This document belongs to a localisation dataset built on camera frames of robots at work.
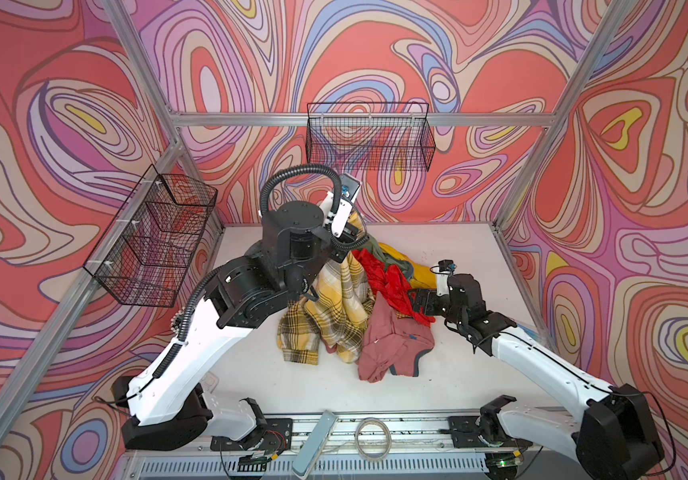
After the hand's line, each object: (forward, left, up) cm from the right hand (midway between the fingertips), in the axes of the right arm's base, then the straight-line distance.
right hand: (421, 298), depth 84 cm
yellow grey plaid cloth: (-10, +25, +11) cm, 29 cm away
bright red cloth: (+7, +7, -3) cm, 10 cm away
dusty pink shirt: (-12, +10, -1) cm, 16 cm away
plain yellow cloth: (+9, -3, -2) cm, 9 cm away
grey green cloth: (+17, +11, +2) cm, 20 cm away
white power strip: (-35, +31, -8) cm, 47 cm away
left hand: (-3, +21, +38) cm, 44 cm away
